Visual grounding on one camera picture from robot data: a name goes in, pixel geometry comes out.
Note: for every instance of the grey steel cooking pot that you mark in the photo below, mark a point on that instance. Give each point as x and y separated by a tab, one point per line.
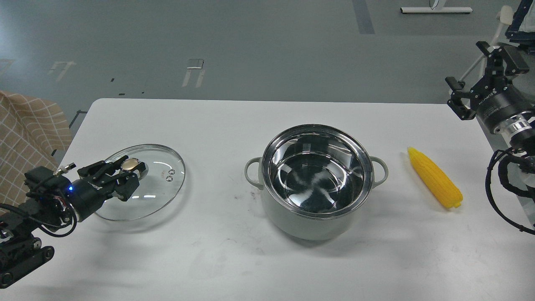
313	179

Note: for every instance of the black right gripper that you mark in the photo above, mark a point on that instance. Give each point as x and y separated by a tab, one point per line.
495	98

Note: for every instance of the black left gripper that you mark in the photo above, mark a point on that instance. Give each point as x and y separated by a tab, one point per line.
88	194

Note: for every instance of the white desk leg base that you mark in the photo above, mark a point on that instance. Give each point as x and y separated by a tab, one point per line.
436	7

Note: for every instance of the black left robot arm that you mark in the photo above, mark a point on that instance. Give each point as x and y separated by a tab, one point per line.
56	206

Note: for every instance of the yellow corn cob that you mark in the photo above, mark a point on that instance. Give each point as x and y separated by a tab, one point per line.
438	183

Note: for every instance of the beige checkered cloth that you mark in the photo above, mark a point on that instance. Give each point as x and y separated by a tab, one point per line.
31	129

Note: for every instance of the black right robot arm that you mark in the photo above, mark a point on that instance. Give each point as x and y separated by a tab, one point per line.
514	165

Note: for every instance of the glass pot lid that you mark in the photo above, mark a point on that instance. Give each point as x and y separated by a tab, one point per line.
162	182

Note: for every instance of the white office chair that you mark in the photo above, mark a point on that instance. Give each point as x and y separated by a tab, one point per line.
516	25

